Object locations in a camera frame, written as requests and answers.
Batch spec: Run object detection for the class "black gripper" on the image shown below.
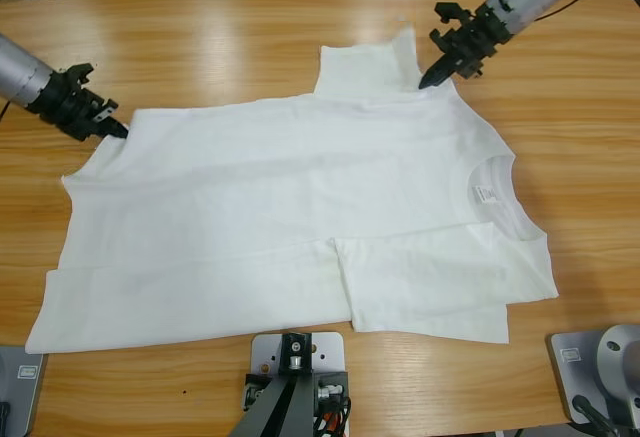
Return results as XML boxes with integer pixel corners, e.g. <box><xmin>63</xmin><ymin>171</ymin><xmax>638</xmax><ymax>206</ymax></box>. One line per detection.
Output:
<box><xmin>27</xmin><ymin>71</ymin><xmax>131</xmax><ymax>142</ymax></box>
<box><xmin>418</xmin><ymin>4</ymin><xmax>507</xmax><ymax>91</ymax></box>

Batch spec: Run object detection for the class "white Unitree t-shirt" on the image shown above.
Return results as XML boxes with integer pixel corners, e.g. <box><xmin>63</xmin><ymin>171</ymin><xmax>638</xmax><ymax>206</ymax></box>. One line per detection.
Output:
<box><xmin>24</xmin><ymin>26</ymin><xmax>560</xmax><ymax>357</ymax></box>

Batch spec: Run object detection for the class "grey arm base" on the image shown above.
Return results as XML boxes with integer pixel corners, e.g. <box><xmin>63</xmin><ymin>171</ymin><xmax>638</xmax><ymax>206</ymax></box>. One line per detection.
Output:
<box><xmin>545</xmin><ymin>324</ymin><xmax>640</xmax><ymax>431</ymax></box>
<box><xmin>0</xmin><ymin>345</ymin><xmax>50</xmax><ymax>437</ymax></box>

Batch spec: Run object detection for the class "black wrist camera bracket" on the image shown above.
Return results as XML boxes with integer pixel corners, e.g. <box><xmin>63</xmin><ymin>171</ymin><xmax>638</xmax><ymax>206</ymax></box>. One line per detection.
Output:
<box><xmin>63</xmin><ymin>61</ymin><xmax>97</xmax><ymax>86</ymax></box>
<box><xmin>432</xmin><ymin>0</ymin><xmax>475</xmax><ymax>26</ymax></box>

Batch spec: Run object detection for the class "white mount plate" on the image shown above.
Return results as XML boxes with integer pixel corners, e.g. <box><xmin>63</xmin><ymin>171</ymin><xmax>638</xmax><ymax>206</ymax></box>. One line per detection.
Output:
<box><xmin>249</xmin><ymin>332</ymin><xmax>349</xmax><ymax>377</ymax></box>

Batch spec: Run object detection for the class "black corner bracket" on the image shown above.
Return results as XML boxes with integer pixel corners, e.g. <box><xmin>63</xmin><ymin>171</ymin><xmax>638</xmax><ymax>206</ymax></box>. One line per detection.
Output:
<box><xmin>242</xmin><ymin>370</ymin><xmax>274</xmax><ymax>412</ymax></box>
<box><xmin>313</xmin><ymin>369</ymin><xmax>351</xmax><ymax>411</ymax></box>

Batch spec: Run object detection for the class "dark camera post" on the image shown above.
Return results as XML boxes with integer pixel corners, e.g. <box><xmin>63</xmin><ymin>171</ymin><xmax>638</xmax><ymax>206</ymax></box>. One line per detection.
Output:
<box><xmin>233</xmin><ymin>331</ymin><xmax>317</xmax><ymax>437</ymax></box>

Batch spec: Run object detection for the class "black cable at post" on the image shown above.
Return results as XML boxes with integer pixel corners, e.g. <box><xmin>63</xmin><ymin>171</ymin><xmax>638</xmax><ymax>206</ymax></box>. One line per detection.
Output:
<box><xmin>337</xmin><ymin>395</ymin><xmax>355</xmax><ymax>437</ymax></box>

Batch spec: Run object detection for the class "red cable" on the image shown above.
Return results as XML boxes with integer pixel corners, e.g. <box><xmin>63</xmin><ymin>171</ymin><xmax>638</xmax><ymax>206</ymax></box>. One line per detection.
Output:
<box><xmin>318</xmin><ymin>406</ymin><xmax>346</xmax><ymax>437</ymax></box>

